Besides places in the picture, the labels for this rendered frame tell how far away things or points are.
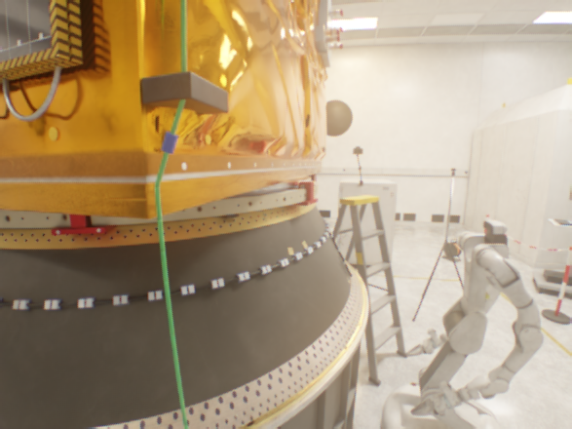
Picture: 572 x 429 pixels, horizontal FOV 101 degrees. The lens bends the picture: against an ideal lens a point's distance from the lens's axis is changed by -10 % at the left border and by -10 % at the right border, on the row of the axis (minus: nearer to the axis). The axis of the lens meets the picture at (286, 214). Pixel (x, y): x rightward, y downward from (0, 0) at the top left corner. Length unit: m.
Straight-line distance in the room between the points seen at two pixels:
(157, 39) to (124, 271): 0.56
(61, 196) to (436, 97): 8.95
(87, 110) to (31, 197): 0.19
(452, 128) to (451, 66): 1.71
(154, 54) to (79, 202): 0.23
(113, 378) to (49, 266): 0.32
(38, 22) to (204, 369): 0.73
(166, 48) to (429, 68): 8.95
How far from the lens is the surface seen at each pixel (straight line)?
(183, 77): 0.34
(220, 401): 0.81
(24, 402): 0.91
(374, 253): 4.77
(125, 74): 0.39
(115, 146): 0.40
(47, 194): 0.52
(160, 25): 0.42
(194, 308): 0.77
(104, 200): 0.42
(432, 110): 8.98
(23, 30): 0.46
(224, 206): 0.78
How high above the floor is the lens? 1.81
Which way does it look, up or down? 11 degrees down
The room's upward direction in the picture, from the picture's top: straight up
